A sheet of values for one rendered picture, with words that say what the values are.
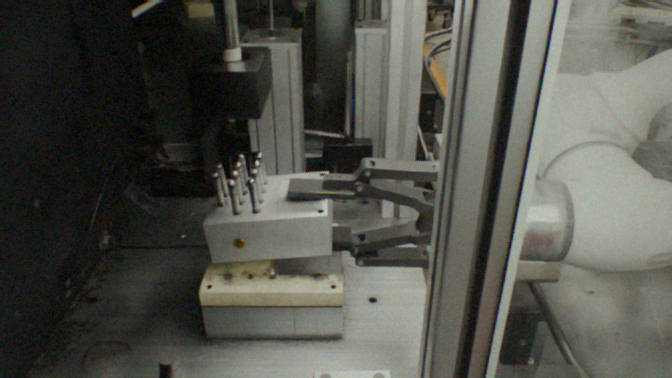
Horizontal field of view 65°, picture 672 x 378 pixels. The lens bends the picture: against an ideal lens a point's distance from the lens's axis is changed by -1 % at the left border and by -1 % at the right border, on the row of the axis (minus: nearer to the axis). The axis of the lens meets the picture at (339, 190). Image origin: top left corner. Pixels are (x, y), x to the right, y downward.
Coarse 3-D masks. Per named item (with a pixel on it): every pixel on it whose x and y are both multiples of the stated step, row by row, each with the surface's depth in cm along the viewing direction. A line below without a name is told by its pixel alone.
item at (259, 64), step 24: (216, 0) 46; (216, 24) 48; (216, 48) 53; (240, 48) 53; (264, 48) 53; (192, 72) 46; (216, 72) 46; (240, 72) 46; (264, 72) 50; (192, 96) 47; (216, 96) 47; (240, 96) 47; (264, 96) 50
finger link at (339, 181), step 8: (368, 160) 55; (360, 168) 55; (328, 176) 56; (336, 176) 56; (344, 176) 56; (352, 176) 56; (360, 176) 55; (328, 184) 55; (336, 184) 55; (344, 184) 55; (352, 184) 55
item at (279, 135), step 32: (384, 0) 82; (256, 32) 79; (288, 32) 79; (384, 32) 76; (288, 64) 75; (384, 64) 78; (288, 96) 77; (224, 128) 82; (256, 128) 80; (288, 128) 80; (160, 160) 86; (224, 160) 82; (288, 160) 82; (320, 160) 98; (352, 160) 83; (160, 192) 85; (192, 192) 85
